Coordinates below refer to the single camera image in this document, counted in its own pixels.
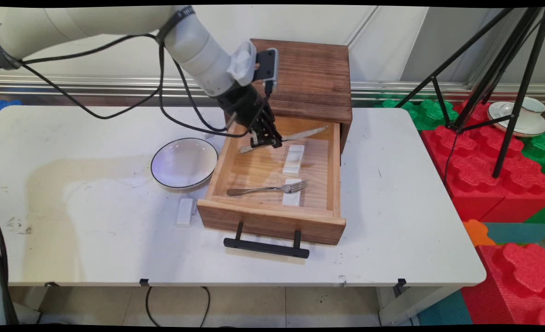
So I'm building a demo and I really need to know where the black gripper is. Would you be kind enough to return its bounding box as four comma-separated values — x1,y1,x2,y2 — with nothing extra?
217,84,283,149

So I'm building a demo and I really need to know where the steel serrated table knife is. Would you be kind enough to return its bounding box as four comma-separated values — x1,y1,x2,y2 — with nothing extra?
239,125,328,154

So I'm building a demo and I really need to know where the white ceramic cutlery rest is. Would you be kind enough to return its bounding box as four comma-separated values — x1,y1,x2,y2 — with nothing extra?
282,144,306,177
282,178,303,207
177,198,195,227

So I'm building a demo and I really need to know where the steel fork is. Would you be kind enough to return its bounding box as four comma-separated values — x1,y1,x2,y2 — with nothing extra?
227,180,309,197

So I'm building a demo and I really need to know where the dark wooden drawer cabinet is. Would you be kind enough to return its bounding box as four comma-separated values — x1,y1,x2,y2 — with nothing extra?
226,38,353,155

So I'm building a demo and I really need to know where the light wooden drawer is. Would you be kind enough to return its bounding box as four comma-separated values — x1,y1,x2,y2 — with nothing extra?
197,115,347,246

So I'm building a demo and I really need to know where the white bowl with black rim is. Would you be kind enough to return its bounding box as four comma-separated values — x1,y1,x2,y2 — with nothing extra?
151,137,219,190

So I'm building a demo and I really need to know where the green foam mat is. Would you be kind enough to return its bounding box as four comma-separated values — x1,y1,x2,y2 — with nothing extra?
374,95,458,132
521,128,545,180

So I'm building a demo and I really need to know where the red foam block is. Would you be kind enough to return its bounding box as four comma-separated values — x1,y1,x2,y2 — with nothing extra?
421,125,506,222
452,99,545,224
461,243,545,326

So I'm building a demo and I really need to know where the white table leg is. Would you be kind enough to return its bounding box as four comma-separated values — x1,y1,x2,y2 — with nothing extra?
377,286,460,326

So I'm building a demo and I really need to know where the orange foam mat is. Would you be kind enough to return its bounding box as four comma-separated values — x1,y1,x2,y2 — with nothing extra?
462,219,496,247

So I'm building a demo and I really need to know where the white cup and saucer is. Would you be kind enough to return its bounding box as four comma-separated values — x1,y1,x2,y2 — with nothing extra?
487,101,545,138

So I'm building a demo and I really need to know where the blue foam mat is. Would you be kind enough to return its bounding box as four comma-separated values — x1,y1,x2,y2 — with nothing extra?
0,99,23,119

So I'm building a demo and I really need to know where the teal foam mat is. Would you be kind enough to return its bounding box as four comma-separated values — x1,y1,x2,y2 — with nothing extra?
484,223,545,245

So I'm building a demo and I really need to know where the white cup with green rim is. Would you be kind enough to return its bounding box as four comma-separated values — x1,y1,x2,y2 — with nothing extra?
499,96,545,121

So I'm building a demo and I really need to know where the black camera cable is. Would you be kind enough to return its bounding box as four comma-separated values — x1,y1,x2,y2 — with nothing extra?
158,41,273,139

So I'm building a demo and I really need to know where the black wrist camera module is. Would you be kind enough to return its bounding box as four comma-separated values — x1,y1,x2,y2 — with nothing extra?
253,48,280,94

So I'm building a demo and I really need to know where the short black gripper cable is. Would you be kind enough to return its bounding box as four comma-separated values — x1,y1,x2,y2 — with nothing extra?
173,60,229,133

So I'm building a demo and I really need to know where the black drawer handle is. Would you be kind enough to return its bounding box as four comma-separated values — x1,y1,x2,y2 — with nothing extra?
223,221,310,259

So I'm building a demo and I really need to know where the long black looping cable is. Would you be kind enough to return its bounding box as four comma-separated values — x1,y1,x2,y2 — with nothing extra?
19,32,165,120

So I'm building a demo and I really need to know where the aluminium wall rail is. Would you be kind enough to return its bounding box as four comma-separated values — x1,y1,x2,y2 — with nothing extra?
0,75,545,103

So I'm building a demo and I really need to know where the black cable under table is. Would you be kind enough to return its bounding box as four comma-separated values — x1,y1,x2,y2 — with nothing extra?
145,286,211,328

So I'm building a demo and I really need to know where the black camera tripod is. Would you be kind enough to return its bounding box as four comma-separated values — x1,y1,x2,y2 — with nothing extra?
395,7,545,178

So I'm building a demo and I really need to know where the thick black cable bundle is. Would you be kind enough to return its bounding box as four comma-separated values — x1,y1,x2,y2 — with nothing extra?
0,210,20,326

